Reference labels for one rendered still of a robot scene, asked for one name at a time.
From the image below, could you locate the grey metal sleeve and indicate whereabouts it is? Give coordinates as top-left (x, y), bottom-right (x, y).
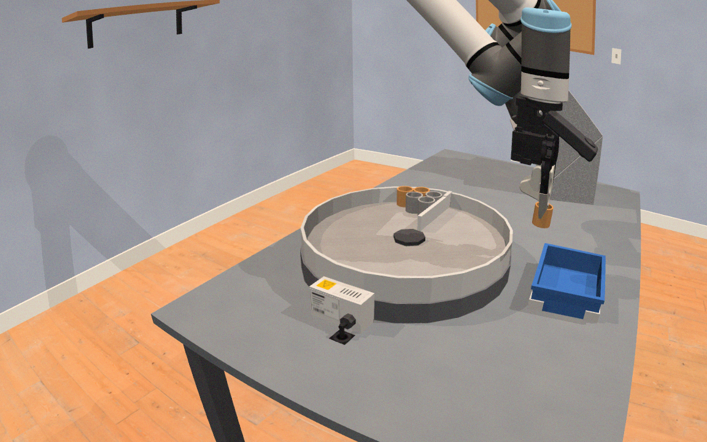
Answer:
top-left (425, 192), bottom-right (442, 202)
top-left (417, 196), bottom-right (435, 216)
top-left (406, 192), bottom-right (423, 214)

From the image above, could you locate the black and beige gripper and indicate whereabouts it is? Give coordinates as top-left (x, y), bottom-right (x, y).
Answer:
top-left (511, 96), bottom-right (563, 219)

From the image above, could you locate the blue crate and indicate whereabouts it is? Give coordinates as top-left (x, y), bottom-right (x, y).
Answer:
top-left (527, 243), bottom-right (606, 323)

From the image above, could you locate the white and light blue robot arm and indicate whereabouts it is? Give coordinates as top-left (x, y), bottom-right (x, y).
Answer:
top-left (407, 0), bottom-right (598, 161)

